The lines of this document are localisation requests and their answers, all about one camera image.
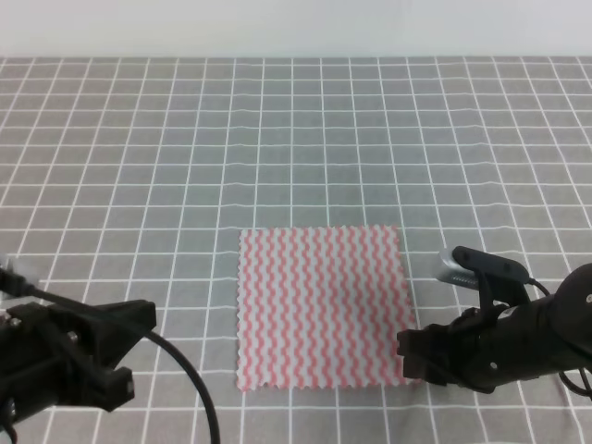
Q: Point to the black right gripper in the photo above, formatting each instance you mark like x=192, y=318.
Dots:
x=477, y=351

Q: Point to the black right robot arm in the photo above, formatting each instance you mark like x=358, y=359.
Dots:
x=561, y=326

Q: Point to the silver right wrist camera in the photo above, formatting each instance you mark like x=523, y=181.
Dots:
x=495, y=278

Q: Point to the pink white wavy striped towel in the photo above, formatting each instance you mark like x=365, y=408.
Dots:
x=321, y=308

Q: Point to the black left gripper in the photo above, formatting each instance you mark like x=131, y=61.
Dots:
x=37, y=370

